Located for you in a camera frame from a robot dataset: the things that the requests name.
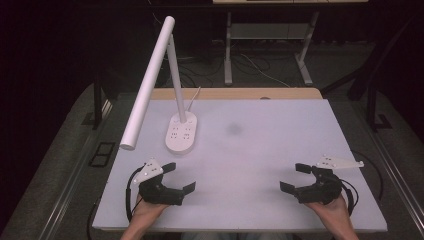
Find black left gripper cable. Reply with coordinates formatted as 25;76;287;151
124;165;145;223

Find white floor cable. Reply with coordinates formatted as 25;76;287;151
239;53;292;89

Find white desk lamp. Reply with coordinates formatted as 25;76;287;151
119;15;198;156

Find wooden table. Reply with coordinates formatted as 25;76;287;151
150;87;324;101

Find grey metal desk frame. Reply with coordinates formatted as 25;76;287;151
212;0;370;87

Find black metal stand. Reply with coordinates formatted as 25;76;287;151
81;74;105;131
365;74;394;133

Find person's right hand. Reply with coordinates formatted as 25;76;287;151
304;194;350;223

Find thin black cable loop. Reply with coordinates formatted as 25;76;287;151
352;149;385;202

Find white lamp cable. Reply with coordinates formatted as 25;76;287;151
187;86;202;113

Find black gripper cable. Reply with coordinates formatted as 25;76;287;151
124;165;145;223
339;179;360;217

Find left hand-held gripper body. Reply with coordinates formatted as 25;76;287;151
132;158;185;206

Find white table mat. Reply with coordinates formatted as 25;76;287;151
92;98;389;233

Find person's left hand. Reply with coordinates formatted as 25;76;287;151
131;193;171;222

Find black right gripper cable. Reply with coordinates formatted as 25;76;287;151
339;179;360;217

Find metal floor rail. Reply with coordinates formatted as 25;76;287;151
351;99;424;232
36;99;113;240

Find black floor cables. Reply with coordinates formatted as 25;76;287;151
163;53;272;88

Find black floor socket frame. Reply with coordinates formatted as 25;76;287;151
88;141;117;168

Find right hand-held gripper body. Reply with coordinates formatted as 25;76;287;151
294;154;365;206

